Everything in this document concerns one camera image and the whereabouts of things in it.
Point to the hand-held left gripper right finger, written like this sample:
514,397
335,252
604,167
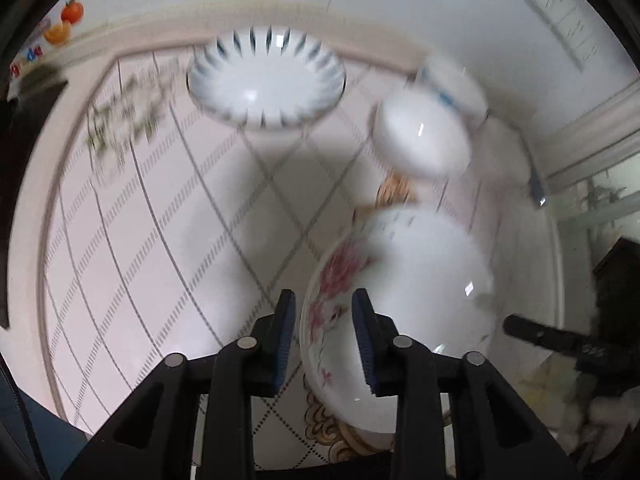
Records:
362,342

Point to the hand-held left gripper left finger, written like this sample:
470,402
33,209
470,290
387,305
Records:
284,342

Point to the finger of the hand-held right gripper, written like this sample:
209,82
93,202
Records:
540,332

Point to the white floral plate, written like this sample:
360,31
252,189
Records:
425,285

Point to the white plate blue striped rim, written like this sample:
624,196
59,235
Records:
265,77

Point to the glass sliding door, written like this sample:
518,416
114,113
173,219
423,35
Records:
600,200

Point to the diamond pattern printed tablecloth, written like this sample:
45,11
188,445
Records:
175,240

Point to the colourful fruit wall sticker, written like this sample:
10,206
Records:
62,22

